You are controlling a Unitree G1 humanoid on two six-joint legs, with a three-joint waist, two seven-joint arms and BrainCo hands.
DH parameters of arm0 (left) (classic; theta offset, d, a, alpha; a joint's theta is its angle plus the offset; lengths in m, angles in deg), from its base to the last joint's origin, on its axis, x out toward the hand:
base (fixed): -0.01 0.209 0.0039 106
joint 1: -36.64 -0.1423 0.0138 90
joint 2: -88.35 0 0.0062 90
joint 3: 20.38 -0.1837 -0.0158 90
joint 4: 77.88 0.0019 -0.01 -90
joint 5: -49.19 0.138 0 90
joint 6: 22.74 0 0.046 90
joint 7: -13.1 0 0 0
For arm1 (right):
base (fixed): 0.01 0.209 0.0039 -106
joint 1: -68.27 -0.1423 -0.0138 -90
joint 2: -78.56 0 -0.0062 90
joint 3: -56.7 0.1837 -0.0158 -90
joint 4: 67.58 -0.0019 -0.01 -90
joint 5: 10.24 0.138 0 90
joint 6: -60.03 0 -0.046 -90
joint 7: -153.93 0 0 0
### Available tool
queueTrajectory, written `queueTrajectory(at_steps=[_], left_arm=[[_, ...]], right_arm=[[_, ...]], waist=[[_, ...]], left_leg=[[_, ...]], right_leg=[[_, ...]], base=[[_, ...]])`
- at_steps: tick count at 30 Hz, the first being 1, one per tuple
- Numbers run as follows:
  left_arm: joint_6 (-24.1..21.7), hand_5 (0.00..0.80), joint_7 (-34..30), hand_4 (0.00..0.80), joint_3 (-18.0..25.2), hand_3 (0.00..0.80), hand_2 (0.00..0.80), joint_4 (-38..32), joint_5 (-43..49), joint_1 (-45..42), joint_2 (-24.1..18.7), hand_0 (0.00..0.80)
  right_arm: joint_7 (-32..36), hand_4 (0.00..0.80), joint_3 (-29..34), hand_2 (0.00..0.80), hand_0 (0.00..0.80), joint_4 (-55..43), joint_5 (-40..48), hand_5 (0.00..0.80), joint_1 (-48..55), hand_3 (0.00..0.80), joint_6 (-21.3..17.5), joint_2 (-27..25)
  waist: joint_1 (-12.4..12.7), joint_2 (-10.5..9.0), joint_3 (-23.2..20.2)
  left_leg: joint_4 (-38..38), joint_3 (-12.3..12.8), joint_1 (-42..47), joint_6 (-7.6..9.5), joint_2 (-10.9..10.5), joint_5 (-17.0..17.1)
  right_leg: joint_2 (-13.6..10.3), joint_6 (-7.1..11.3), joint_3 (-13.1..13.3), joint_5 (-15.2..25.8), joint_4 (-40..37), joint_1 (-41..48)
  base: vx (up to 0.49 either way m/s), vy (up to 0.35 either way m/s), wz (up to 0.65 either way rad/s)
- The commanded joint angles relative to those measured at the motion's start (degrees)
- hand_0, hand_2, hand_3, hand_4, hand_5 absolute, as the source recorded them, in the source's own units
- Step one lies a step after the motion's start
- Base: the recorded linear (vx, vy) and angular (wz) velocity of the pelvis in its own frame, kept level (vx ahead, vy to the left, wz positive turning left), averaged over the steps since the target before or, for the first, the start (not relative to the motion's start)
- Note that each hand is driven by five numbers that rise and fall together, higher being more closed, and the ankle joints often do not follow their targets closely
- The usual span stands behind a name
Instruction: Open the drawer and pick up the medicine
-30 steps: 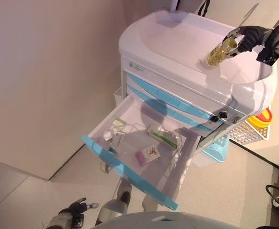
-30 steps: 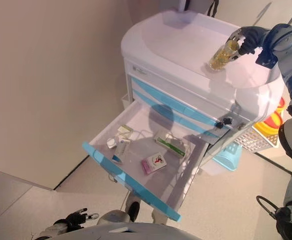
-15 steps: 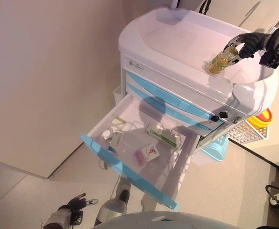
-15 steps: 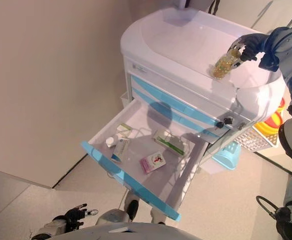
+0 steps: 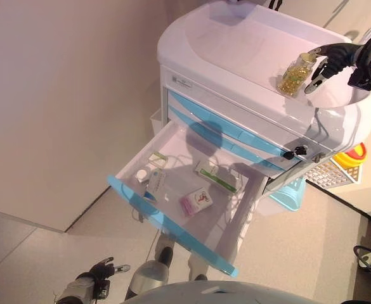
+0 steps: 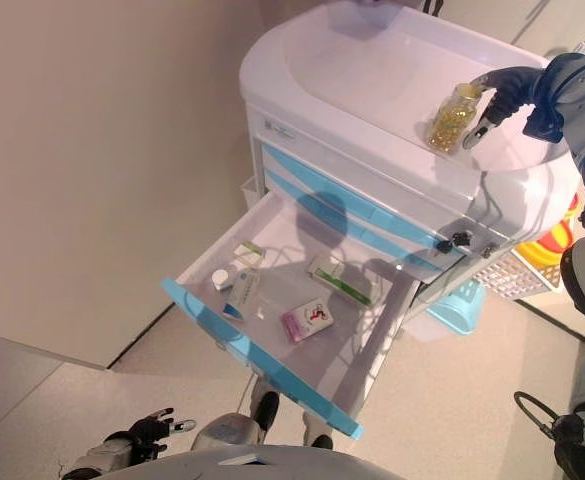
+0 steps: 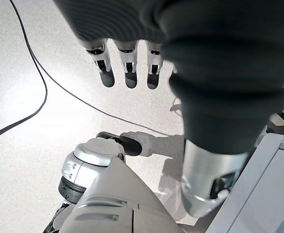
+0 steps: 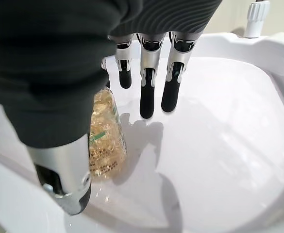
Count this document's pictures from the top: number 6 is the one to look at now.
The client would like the dark right robot hand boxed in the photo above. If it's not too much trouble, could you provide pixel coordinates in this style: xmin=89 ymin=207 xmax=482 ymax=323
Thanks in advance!
xmin=461 ymin=66 xmax=549 ymax=151

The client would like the dark left robot hand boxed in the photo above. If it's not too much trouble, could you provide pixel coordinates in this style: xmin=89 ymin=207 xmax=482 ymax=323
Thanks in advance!
xmin=130 ymin=407 xmax=198 ymax=454

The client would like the clear bottle of yellow capsules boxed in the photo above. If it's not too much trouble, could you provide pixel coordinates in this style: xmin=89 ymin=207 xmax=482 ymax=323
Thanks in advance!
xmin=425 ymin=82 xmax=483 ymax=154

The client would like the blue white medicine box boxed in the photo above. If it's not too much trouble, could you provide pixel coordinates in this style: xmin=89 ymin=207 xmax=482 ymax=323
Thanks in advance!
xmin=223 ymin=269 xmax=262 ymax=321

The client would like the pink white medicine box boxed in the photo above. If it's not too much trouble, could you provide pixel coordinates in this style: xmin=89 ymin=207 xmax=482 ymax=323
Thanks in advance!
xmin=280 ymin=298 xmax=334 ymax=345

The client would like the small green white medicine box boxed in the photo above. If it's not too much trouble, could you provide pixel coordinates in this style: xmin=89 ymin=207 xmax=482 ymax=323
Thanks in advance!
xmin=236 ymin=241 xmax=266 ymax=269

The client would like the long green white medicine box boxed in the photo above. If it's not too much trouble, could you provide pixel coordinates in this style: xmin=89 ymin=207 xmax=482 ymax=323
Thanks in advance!
xmin=305 ymin=253 xmax=374 ymax=307

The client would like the white medical cart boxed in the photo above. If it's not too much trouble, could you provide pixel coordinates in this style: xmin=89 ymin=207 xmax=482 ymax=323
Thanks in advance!
xmin=238 ymin=0 xmax=585 ymax=346

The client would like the yellow sharps container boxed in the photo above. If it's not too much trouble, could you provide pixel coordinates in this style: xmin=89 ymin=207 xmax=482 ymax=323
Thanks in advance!
xmin=514 ymin=192 xmax=581 ymax=281

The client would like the small white pill bottle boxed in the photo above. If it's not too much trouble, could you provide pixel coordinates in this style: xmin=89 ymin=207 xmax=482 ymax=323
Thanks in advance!
xmin=210 ymin=267 xmax=238 ymax=292

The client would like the silver robot torso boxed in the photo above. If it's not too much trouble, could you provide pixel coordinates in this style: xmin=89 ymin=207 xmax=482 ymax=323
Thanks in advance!
xmin=79 ymin=443 xmax=478 ymax=480

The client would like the white lattice basket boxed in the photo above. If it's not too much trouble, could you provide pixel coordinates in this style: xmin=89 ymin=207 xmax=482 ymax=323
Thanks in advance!
xmin=475 ymin=192 xmax=581 ymax=301

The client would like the light blue waste bin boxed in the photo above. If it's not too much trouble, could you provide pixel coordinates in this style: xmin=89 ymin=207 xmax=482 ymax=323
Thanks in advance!
xmin=424 ymin=279 xmax=486 ymax=341

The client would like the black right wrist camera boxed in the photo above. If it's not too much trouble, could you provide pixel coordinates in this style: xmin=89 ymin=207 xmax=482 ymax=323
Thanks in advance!
xmin=521 ymin=102 xmax=571 ymax=145

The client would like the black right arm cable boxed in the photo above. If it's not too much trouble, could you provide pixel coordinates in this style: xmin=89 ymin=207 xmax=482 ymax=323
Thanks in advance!
xmin=513 ymin=389 xmax=573 ymax=441

